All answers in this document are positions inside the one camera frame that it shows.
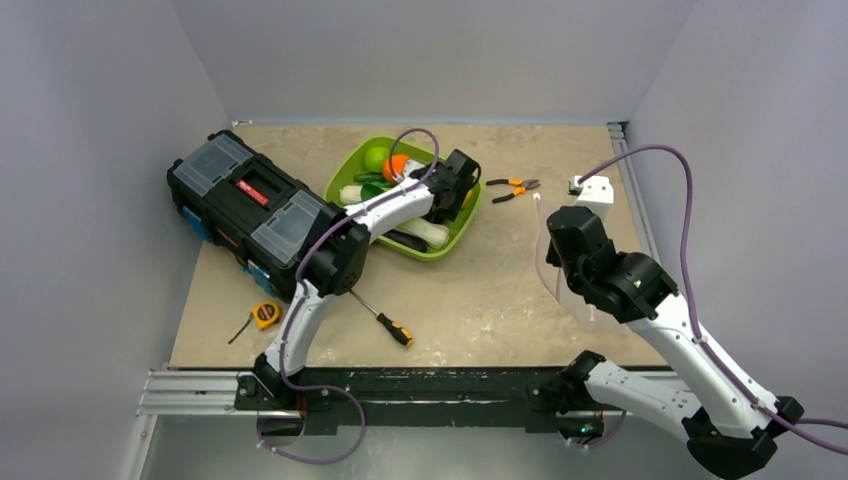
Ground yellow tape measure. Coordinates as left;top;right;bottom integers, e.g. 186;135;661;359
227;301;281;345

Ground black toolbox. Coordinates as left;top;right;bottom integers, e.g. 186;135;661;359
166;130;326;303

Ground dark green cucumber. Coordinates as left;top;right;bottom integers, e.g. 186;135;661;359
353;172;385;183

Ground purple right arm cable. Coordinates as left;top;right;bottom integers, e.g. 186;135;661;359
576;144;848;457

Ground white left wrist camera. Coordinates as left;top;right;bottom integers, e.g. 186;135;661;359
401;158;429;177

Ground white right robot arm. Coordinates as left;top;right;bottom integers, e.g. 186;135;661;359
545;206;804;479

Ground orange black pliers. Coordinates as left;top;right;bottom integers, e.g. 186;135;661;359
485;178;540;204

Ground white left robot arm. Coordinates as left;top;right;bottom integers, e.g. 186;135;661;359
252;150;481;409

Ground green apple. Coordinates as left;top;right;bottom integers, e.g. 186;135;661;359
362;146;389;174

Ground clear zip top bag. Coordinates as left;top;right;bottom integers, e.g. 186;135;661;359
532;193;626;335

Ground black yellow screwdriver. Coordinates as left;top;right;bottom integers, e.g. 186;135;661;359
350;290;414;347

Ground green plastic tray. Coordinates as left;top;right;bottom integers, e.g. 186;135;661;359
322;136;485;262

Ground green bok choy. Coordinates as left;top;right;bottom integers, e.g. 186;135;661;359
360;183;449;248

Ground orange fruit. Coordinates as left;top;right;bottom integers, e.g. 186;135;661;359
382;154;410;184

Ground purple eggplant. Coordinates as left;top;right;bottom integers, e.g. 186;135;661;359
384;229;428;253

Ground white napa cabbage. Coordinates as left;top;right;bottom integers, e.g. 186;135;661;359
339;184;363;205

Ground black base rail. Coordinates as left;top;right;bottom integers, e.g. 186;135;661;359
233;366;684;439

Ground aluminium frame rail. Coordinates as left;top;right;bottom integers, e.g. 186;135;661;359
136;370;239;416

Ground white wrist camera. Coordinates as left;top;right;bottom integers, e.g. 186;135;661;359
401;158;429;177
569;175;615;220

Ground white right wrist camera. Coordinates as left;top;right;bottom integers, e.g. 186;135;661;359
569;175;615;220

